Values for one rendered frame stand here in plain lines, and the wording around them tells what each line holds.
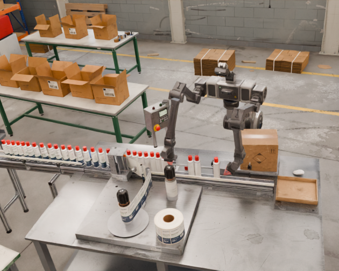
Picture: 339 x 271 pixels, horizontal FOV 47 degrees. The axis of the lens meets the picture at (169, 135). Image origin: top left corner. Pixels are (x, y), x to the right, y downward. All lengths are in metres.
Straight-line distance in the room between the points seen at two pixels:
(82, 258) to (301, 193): 1.96
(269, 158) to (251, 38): 5.37
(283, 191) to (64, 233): 1.70
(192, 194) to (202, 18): 6.02
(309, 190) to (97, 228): 1.64
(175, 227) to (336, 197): 2.30
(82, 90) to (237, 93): 2.40
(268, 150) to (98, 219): 1.43
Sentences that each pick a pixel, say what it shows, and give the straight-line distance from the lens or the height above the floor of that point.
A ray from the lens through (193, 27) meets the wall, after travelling 8.81.
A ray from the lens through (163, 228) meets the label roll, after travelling 2.64.
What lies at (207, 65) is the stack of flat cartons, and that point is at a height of 0.20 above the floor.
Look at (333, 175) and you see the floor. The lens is 4.80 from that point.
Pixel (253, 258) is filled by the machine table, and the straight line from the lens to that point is 2.71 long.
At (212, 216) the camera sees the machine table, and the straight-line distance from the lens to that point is 2.96.
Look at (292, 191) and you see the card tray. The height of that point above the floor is 0.83.
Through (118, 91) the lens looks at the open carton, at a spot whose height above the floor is 0.96.
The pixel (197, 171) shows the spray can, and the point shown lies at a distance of 3.19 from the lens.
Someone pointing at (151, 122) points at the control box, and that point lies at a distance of 3.05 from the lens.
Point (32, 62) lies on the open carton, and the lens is 5.83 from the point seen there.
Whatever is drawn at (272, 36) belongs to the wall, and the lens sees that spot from 8.27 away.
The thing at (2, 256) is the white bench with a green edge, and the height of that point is 0.80.
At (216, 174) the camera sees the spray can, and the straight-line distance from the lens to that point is 3.17.
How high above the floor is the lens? 2.90
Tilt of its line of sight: 32 degrees down
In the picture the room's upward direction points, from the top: 7 degrees counter-clockwise
